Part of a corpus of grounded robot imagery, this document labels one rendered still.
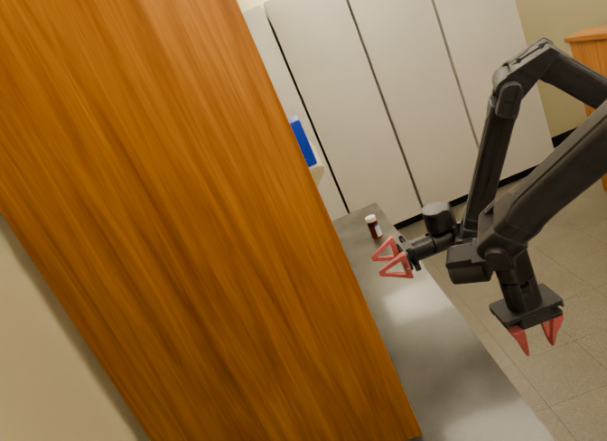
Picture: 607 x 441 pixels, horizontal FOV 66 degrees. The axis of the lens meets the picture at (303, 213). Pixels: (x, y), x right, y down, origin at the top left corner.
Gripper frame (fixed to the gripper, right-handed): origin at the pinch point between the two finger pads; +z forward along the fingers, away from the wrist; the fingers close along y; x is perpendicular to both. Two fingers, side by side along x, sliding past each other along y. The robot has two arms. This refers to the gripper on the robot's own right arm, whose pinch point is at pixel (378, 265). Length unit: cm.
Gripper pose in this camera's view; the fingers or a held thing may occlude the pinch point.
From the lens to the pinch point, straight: 122.8
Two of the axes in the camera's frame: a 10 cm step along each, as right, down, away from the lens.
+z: -9.2, 3.8, 0.6
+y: 0.6, 2.9, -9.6
